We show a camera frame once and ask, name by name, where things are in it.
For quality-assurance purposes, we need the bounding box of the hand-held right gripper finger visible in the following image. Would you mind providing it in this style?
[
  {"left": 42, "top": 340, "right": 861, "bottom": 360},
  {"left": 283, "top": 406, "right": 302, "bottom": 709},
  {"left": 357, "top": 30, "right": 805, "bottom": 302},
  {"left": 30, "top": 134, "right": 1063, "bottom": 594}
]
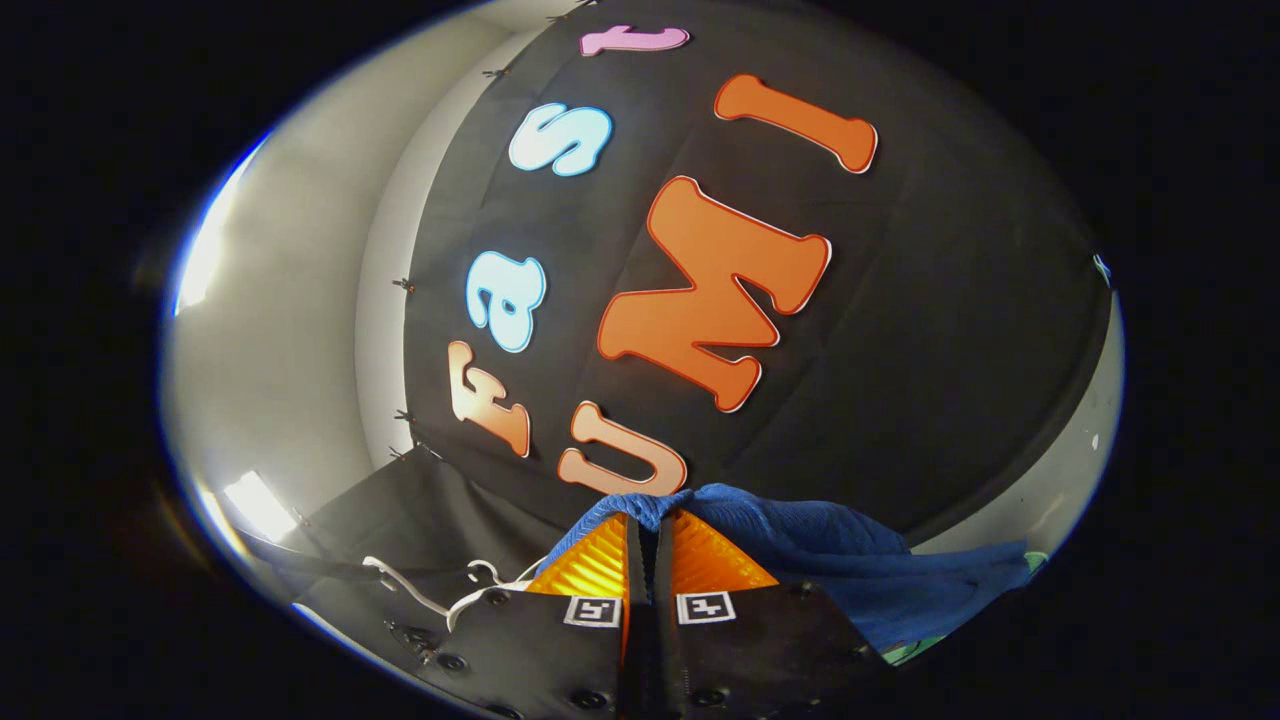
[
  {"left": 650, "top": 508, "right": 898, "bottom": 720},
  {"left": 385, "top": 512, "right": 649, "bottom": 720}
]

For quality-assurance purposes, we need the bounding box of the blue corduroy jacket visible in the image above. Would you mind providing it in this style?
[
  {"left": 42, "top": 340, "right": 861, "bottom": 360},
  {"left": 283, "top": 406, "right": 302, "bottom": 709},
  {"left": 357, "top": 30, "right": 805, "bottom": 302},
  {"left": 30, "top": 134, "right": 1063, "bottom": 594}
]
[{"left": 535, "top": 483, "right": 1036, "bottom": 656}]

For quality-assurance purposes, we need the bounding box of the green laundry hamper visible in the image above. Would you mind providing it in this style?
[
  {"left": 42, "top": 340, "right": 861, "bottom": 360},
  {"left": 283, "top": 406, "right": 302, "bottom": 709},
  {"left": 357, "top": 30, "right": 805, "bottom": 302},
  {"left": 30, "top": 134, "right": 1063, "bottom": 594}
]
[{"left": 880, "top": 548, "right": 1051, "bottom": 669}]

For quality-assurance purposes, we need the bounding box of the white plastic clothes hanger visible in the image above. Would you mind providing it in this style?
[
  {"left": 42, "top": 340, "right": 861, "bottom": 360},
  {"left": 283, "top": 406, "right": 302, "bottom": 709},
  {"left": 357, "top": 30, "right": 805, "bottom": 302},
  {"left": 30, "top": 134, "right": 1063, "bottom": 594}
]
[{"left": 362, "top": 555, "right": 546, "bottom": 633}]

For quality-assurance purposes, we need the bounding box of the black metal clothes rack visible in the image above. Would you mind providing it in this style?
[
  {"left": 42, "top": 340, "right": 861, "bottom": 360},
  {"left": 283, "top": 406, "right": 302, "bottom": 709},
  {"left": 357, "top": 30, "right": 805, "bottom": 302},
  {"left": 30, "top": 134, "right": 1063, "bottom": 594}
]
[{"left": 235, "top": 528, "right": 391, "bottom": 586}]

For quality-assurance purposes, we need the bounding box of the black backdrop cloth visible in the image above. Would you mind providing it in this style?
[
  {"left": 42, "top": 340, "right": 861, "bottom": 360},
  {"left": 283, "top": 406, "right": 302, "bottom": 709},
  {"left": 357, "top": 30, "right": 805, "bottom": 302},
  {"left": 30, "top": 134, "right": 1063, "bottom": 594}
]
[{"left": 290, "top": 0, "right": 1116, "bottom": 611}]

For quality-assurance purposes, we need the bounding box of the small ceiling light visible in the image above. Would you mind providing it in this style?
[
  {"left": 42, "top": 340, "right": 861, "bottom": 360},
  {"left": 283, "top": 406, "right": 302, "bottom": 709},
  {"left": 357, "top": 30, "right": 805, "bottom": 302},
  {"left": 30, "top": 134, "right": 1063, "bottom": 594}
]
[{"left": 222, "top": 470, "right": 298, "bottom": 543}]

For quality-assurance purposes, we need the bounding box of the long ceiling light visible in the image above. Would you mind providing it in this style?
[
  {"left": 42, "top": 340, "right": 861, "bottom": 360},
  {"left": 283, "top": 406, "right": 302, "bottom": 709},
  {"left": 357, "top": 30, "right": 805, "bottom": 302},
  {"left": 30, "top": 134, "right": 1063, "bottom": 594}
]
[{"left": 172, "top": 135, "right": 266, "bottom": 316}]

